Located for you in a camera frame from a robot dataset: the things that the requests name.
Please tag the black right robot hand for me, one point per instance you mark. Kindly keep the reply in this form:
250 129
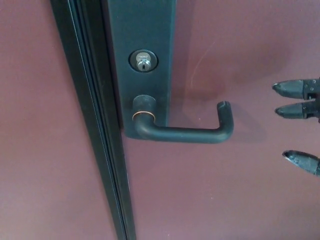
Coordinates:
292 88

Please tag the maroon door leaf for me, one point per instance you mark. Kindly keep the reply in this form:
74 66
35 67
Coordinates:
212 187
37 125

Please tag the black door edge strip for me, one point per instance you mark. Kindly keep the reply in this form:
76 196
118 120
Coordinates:
100 112

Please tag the silver lock cylinder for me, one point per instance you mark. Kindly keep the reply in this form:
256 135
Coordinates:
143 61

